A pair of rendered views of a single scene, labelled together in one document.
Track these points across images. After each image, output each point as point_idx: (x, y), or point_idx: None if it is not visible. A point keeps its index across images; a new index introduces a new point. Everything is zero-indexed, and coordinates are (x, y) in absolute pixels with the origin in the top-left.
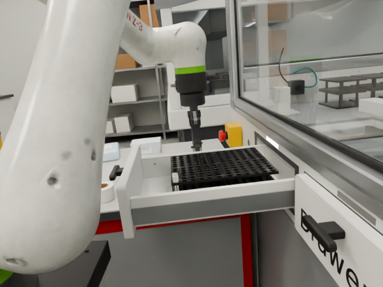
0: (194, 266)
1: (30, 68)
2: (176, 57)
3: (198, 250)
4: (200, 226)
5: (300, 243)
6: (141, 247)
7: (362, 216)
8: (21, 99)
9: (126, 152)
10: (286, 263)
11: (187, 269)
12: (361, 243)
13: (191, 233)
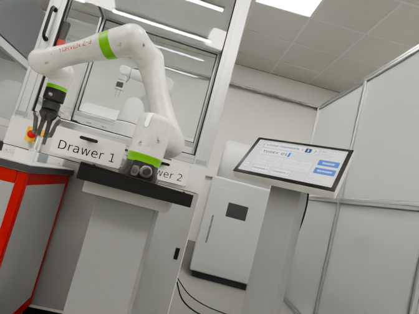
0: (46, 217)
1: (167, 101)
2: (64, 80)
3: (51, 204)
4: (57, 187)
5: None
6: (41, 199)
7: (167, 159)
8: (171, 111)
9: None
10: None
11: (44, 218)
12: (171, 164)
13: (54, 190)
